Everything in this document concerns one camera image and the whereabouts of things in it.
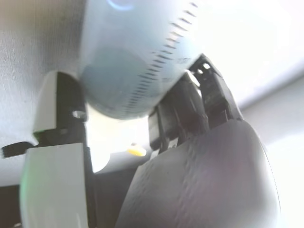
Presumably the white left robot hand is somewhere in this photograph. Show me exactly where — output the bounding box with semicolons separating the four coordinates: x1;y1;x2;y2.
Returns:
20;54;283;228

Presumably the large clear plastic syringe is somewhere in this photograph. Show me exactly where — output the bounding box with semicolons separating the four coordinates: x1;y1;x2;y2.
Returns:
78;0;205;173

